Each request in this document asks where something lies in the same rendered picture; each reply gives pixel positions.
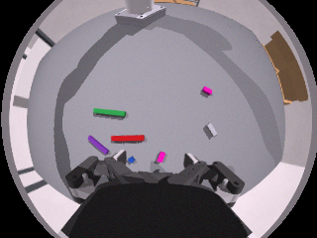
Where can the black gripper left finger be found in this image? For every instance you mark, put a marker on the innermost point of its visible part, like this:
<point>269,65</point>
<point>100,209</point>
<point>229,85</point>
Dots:
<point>84,177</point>

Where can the purple rod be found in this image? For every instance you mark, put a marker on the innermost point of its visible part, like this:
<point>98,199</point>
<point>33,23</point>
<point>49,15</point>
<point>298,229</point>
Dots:
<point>98,145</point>

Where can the green rod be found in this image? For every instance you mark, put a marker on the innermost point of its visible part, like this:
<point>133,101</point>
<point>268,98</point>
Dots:
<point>110,112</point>

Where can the dark red rod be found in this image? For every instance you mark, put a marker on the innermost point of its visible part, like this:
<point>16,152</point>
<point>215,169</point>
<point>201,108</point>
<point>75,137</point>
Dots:
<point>128,138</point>

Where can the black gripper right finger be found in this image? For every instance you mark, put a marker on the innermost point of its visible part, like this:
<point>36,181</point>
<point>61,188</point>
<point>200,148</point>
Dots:
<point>224,182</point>

